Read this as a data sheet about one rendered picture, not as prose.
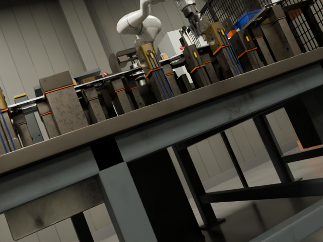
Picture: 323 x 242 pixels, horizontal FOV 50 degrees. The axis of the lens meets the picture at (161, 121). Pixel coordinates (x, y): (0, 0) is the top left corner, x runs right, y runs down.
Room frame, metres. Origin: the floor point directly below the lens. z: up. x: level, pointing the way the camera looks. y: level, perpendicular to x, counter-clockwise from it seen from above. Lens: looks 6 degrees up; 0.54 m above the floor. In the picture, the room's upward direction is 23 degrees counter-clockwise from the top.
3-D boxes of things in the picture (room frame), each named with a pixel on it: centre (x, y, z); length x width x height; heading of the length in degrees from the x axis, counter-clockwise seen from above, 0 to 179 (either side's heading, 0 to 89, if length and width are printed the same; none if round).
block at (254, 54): (1.64, -0.51, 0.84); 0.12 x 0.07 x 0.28; 20
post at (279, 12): (1.51, -0.65, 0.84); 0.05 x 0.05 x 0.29; 20
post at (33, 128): (1.79, 0.64, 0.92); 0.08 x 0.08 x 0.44; 20
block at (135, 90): (1.66, 0.07, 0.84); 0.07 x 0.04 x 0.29; 20
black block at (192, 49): (1.57, -0.25, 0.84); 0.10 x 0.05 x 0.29; 20
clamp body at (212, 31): (1.58, -0.40, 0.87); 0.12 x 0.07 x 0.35; 20
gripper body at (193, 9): (1.81, -0.37, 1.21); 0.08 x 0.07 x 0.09; 20
